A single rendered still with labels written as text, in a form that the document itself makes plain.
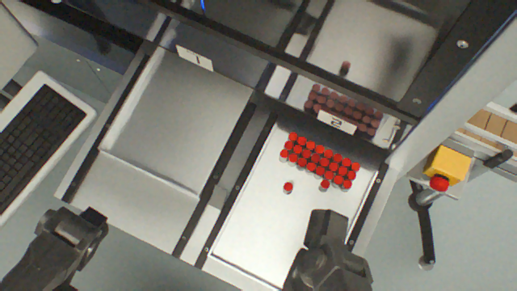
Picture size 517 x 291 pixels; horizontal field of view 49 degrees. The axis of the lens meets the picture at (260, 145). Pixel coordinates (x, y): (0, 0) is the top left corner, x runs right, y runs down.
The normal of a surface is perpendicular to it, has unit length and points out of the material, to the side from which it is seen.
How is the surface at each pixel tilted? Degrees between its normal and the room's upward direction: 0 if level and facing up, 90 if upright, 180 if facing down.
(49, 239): 41
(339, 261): 52
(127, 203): 0
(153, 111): 0
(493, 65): 90
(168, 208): 0
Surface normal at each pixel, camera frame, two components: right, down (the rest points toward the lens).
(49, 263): 0.44, -0.66
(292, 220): 0.00, -0.25
